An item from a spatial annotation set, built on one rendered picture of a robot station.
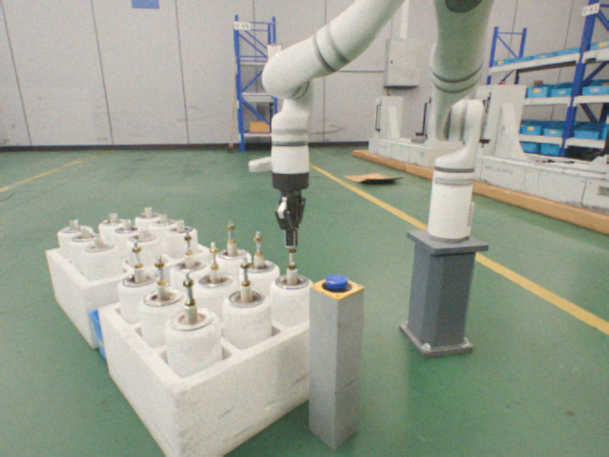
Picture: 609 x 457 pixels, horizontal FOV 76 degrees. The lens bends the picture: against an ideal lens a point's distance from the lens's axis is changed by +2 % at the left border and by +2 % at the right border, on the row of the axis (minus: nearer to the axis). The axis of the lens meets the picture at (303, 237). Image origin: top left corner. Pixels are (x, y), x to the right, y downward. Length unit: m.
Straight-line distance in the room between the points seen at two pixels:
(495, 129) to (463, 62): 2.80
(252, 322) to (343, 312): 0.19
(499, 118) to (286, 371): 3.01
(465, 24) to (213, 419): 0.75
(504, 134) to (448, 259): 2.55
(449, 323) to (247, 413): 0.56
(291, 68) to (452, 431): 0.75
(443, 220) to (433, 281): 0.15
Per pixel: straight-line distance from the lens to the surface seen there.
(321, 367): 0.74
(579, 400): 1.11
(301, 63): 0.72
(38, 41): 7.62
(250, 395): 0.80
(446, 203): 0.99
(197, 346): 0.71
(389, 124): 5.33
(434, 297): 1.04
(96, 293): 1.16
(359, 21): 0.69
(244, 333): 0.77
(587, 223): 2.62
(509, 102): 3.60
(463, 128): 0.97
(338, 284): 0.67
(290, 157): 0.74
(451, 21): 0.67
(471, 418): 0.96
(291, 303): 0.82
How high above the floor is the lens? 0.61
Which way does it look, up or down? 18 degrees down
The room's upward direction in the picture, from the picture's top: straight up
